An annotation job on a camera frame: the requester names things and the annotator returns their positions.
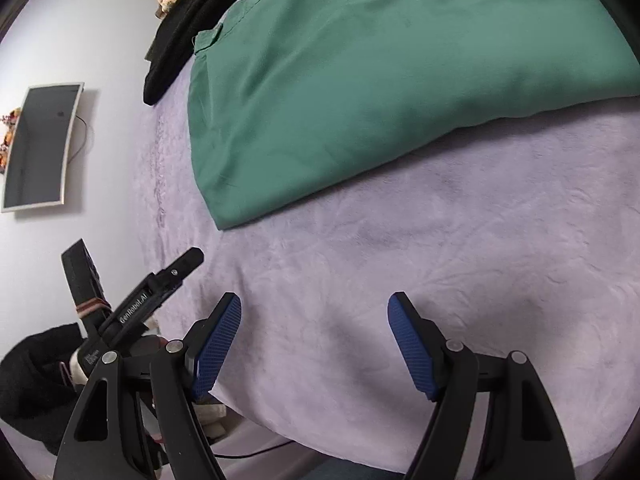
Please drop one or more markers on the black folded garment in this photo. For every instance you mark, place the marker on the black folded garment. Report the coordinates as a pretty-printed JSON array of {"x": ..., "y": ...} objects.
[{"x": 173, "y": 43}]

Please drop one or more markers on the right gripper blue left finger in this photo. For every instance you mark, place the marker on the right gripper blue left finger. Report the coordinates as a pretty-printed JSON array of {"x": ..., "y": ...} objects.
[{"x": 182, "y": 373}]

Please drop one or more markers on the green button-up shirt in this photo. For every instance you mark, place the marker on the green button-up shirt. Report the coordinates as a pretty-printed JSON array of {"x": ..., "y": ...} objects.
[{"x": 288, "y": 97}]

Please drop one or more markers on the wall-mounted dark monitor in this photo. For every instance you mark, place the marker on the wall-mounted dark monitor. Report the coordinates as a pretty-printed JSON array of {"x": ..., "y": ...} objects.
[{"x": 35, "y": 173}]

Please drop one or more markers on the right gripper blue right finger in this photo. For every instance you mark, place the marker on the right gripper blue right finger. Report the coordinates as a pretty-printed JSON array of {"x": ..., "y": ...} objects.
[{"x": 446, "y": 372}]

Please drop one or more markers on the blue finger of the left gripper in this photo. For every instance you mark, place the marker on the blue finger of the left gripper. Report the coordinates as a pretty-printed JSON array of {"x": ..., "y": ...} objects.
[{"x": 181, "y": 268}]

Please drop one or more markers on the lavender plush bed blanket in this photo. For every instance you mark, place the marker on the lavender plush bed blanket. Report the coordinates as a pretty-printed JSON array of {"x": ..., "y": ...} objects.
[{"x": 424, "y": 215}]

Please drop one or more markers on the black sleeve forearm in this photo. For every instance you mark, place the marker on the black sleeve forearm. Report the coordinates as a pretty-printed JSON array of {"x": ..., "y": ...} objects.
[{"x": 37, "y": 394}]

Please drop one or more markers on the operator left hand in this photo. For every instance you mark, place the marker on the operator left hand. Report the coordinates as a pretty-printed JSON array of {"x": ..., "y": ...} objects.
[{"x": 72, "y": 372}]

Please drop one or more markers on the orange flower decoration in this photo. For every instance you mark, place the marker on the orange flower decoration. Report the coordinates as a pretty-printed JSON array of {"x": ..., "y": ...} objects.
[{"x": 9, "y": 122}]

